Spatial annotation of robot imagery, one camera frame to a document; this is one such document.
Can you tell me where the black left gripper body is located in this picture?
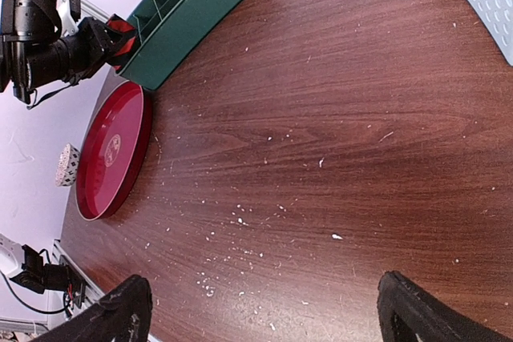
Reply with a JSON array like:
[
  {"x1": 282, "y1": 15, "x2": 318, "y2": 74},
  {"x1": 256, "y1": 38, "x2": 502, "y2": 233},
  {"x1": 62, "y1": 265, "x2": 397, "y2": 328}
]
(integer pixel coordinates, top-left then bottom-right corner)
[{"x1": 59, "y1": 17, "x2": 120, "y2": 78}]

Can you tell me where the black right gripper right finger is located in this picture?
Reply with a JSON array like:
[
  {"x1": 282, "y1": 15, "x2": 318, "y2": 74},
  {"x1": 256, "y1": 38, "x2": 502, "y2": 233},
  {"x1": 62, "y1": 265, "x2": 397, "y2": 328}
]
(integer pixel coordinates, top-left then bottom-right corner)
[{"x1": 377, "y1": 271, "x2": 510, "y2": 341}]

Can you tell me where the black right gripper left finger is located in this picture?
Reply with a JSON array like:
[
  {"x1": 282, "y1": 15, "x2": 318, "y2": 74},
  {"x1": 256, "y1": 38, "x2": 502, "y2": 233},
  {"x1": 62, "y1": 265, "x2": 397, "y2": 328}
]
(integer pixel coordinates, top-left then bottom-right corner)
[{"x1": 36, "y1": 275, "x2": 153, "y2": 342}]

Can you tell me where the orange navy striped tie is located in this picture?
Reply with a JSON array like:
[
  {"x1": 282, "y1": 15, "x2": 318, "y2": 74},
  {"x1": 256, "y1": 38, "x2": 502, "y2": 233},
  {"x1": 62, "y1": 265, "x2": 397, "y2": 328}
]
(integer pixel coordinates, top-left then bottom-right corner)
[{"x1": 107, "y1": 14, "x2": 140, "y2": 72}]

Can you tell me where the dark green divided organizer box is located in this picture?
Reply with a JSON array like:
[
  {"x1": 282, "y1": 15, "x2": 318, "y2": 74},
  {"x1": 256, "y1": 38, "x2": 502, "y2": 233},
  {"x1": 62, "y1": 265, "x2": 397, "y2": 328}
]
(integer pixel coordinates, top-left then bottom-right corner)
[{"x1": 116, "y1": 0, "x2": 242, "y2": 91}]

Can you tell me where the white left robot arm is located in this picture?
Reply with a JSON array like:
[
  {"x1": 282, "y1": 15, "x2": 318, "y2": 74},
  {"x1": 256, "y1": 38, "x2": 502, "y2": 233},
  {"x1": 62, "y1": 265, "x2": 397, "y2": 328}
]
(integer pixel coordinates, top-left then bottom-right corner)
[{"x1": 1, "y1": 0, "x2": 130, "y2": 110}]

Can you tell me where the red round tray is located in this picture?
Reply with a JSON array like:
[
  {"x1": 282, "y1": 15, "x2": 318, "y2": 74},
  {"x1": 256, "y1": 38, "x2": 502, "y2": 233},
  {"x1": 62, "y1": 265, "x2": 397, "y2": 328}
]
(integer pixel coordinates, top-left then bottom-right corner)
[{"x1": 75, "y1": 81, "x2": 153, "y2": 221}]

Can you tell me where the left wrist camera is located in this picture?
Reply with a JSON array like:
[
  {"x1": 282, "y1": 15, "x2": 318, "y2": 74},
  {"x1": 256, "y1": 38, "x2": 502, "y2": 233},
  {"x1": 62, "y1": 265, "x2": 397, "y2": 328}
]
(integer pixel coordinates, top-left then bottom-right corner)
[{"x1": 58, "y1": 0, "x2": 81, "y2": 37}]

